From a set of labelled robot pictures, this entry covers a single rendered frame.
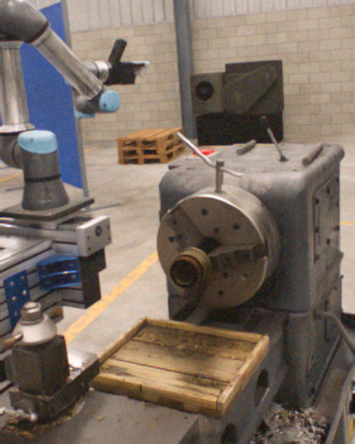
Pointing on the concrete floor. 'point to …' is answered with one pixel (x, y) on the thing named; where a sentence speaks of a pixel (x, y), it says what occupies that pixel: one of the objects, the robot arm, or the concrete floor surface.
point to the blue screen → (55, 104)
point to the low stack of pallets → (151, 145)
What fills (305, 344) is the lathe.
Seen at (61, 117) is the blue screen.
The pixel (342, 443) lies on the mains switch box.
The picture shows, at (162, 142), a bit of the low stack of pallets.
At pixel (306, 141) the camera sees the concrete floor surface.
